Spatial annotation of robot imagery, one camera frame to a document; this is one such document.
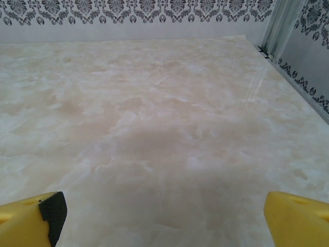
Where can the aluminium frame post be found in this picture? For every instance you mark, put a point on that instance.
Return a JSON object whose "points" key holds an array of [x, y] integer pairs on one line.
{"points": [[282, 25]]}

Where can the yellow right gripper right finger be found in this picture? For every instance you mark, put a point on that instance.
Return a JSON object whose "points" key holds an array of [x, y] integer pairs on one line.
{"points": [[300, 226]]}

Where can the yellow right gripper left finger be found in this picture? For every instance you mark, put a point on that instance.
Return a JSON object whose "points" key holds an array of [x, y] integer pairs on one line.
{"points": [[20, 226]]}

